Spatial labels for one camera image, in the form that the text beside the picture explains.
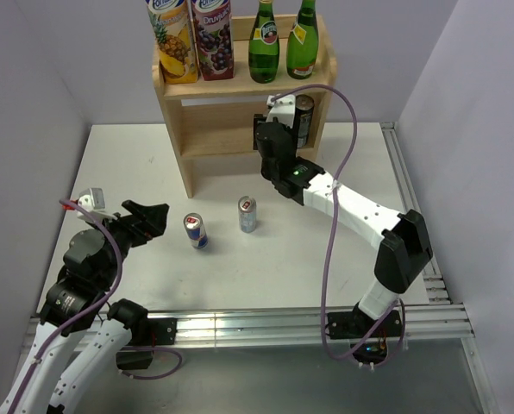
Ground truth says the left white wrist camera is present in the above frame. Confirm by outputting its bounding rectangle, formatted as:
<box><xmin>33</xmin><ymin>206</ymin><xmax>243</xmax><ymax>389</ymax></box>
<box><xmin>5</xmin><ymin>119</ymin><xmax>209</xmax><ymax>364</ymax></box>
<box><xmin>71</xmin><ymin>187</ymin><xmax>108</xmax><ymax>222</ymax></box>

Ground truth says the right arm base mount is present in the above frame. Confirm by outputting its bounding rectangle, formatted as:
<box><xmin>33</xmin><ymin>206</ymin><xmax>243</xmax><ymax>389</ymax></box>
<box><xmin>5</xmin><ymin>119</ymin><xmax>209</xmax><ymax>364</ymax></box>
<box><xmin>325</xmin><ymin>310</ymin><xmax>406</xmax><ymax>366</ymax></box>

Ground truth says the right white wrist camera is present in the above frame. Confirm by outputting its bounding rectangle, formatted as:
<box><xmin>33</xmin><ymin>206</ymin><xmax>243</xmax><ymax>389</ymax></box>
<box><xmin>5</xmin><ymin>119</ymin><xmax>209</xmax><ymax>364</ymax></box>
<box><xmin>266</xmin><ymin>94</ymin><xmax>296</xmax><ymax>129</ymax></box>

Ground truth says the grape juice carton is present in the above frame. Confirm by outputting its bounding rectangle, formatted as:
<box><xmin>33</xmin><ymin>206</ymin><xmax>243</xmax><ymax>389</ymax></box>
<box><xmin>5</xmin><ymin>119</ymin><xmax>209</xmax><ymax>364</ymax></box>
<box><xmin>191</xmin><ymin>0</ymin><xmax>235</xmax><ymax>81</ymax></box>

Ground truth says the silver slim can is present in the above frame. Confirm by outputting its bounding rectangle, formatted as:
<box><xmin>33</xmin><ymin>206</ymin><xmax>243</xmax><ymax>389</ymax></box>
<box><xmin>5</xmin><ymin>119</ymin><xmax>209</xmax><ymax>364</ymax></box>
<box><xmin>238</xmin><ymin>196</ymin><xmax>257</xmax><ymax>233</ymax></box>

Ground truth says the wooden two-tier shelf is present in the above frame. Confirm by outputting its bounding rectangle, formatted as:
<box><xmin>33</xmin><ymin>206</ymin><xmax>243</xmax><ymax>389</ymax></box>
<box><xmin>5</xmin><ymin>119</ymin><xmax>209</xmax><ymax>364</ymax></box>
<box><xmin>152</xmin><ymin>16</ymin><xmax>337</xmax><ymax>198</ymax></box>

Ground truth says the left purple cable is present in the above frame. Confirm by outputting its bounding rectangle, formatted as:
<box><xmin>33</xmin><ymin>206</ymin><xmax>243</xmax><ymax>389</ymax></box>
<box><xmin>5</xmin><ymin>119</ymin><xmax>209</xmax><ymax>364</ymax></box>
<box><xmin>9</xmin><ymin>198</ymin><xmax>185</xmax><ymax>411</ymax></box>

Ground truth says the tall green glass bottle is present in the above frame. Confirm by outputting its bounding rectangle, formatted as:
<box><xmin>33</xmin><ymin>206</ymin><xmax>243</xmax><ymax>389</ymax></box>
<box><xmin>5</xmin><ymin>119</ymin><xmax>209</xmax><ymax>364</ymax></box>
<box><xmin>286</xmin><ymin>0</ymin><xmax>319</xmax><ymax>79</ymax></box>

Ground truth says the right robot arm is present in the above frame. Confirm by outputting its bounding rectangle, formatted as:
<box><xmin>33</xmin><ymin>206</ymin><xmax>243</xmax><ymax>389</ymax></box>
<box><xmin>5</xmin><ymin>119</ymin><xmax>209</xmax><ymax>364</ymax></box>
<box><xmin>254</xmin><ymin>121</ymin><xmax>433</xmax><ymax>336</ymax></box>

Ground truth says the blue silver energy drink can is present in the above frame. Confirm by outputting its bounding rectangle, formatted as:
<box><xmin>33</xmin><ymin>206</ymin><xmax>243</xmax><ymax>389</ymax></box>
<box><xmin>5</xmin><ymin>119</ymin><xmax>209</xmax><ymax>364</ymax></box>
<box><xmin>183</xmin><ymin>213</ymin><xmax>208</xmax><ymax>249</ymax></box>

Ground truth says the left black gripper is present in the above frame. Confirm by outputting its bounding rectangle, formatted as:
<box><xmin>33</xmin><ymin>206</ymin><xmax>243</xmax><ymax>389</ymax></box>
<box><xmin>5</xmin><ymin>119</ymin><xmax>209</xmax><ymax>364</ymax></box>
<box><xmin>87</xmin><ymin>198</ymin><xmax>168</xmax><ymax>286</ymax></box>

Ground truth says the black gold can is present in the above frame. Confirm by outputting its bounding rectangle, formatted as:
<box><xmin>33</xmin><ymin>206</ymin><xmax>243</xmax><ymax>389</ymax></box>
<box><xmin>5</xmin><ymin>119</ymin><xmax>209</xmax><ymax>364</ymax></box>
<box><xmin>293</xmin><ymin>94</ymin><xmax>315</xmax><ymax>148</ymax></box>

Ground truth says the aluminium front rail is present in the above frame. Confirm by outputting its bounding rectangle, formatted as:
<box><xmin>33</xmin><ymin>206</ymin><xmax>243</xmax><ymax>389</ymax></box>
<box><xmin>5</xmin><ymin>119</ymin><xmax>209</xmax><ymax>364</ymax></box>
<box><xmin>22</xmin><ymin>301</ymin><xmax>476</xmax><ymax>353</ymax></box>

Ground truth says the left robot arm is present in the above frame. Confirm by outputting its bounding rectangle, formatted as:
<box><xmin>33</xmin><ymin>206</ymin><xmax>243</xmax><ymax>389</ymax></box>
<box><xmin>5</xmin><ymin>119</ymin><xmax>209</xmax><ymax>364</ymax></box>
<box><xmin>0</xmin><ymin>194</ymin><xmax>169</xmax><ymax>413</ymax></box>

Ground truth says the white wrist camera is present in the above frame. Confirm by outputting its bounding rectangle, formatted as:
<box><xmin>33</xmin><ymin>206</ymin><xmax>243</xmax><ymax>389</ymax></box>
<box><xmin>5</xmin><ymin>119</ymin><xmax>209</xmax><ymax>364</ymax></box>
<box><xmin>266</xmin><ymin>94</ymin><xmax>296</xmax><ymax>129</ymax></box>
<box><xmin>71</xmin><ymin>187</ymin><xmax>108</xmax><ymax>222</ymax></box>

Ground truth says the small round green bottle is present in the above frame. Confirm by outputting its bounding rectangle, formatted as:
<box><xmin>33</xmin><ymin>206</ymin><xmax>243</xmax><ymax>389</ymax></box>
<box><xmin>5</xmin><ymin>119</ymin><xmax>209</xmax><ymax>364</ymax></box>
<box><xmin>248</xmin><ymin>1</ymin><xmax>279</xmax><ymax>84</ymax></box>

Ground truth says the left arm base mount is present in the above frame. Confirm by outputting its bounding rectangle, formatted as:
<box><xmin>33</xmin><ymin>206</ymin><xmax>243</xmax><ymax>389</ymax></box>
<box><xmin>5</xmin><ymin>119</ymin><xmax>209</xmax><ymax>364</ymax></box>
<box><xmin>116</xmin><ymin>317</ymin><xmax>178</xmax><ymax>373</ymax></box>

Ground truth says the pineapple juice carton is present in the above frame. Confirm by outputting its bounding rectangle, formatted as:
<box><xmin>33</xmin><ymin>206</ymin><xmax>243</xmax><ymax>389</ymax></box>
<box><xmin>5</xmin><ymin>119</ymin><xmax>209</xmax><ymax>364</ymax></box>
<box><xmin>147</xmin><ymin>0</ymin><xmax>198</xmax><ymax>84</ymax></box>

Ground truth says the aluminium side rail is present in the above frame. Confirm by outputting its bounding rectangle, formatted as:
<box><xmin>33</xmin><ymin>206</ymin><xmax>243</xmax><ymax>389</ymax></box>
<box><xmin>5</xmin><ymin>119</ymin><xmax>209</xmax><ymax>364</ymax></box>
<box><xmin>380</xmin><ymin>122</ymin><xmax>452</xmax><ymax>304</ymax></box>

